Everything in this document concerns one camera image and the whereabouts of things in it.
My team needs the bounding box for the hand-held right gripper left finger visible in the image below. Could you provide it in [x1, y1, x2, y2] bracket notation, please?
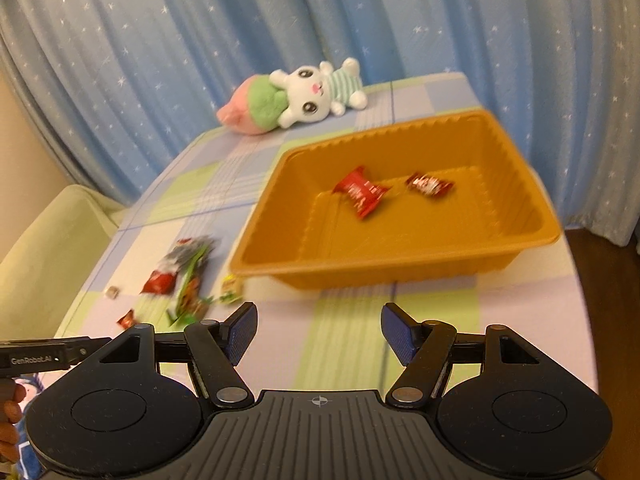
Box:
[95, 302, 258, 408]

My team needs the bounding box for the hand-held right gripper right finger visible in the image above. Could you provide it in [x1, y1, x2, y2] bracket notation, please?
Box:
[381, 302, 543, 408]

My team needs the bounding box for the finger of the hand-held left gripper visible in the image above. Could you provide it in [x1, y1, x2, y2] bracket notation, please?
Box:
[70, 337, 114, 362]

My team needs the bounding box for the orange plastic tray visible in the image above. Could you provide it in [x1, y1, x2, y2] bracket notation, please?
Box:
[230, 110, 562, 292]

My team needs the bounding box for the person's left hand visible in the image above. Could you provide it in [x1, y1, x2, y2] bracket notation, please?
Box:
[0, 379, 27, 464]

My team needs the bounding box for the blue printed cloth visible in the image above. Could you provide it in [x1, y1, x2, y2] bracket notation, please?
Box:
[12, 374, 47, 480]

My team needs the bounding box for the green snack packet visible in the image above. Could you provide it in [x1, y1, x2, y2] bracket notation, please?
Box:
[166, 245, 213, 325]

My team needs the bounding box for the light green chair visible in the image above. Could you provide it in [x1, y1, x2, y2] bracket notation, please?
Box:
[0, 184, 127, 286]

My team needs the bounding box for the large red snack packet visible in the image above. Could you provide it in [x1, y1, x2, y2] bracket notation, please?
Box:
[332, 165, 392, 221]

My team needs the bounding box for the red white-patterned snack packet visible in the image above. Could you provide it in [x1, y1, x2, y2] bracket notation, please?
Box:
[404, 172, 456, 200]

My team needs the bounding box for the white rabbit plush toy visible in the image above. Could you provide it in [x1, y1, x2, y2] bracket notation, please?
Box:
[216, 58, 369, 136]

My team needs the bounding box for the blue star-print curtain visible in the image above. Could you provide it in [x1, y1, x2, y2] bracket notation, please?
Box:
[0, 0, 640, 249]

